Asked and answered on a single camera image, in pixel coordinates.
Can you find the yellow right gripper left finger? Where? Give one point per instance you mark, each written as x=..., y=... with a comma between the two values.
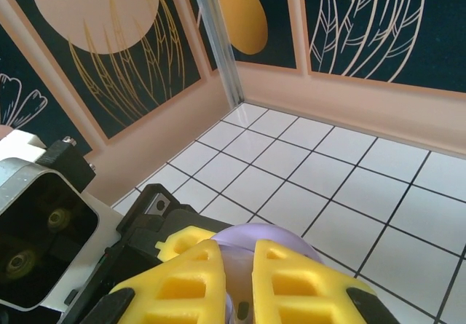
x=182, y=291

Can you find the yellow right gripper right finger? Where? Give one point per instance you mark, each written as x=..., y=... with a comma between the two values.
x=298, y=295

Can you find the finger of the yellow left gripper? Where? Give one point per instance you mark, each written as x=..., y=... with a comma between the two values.
x=182, y=242

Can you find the purple earbud charging case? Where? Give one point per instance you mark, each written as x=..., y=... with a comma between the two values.
x=269, y=234

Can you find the clear vertical tube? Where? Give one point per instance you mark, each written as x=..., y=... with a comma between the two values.
x=218, y=40

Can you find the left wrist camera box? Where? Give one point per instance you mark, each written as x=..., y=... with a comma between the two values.
x=36, y=207

